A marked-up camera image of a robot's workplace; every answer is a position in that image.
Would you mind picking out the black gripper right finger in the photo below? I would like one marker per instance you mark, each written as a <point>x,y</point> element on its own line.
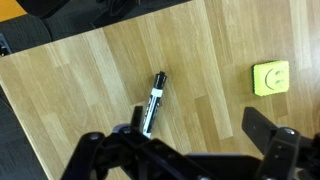
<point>258,128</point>

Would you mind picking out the yellow smiley eraser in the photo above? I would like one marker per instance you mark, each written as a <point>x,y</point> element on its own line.
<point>271,78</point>

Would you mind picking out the black white marker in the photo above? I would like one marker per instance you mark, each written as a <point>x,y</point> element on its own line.
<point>153,103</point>

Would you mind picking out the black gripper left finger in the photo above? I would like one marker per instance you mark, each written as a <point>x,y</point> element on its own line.
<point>137,118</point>

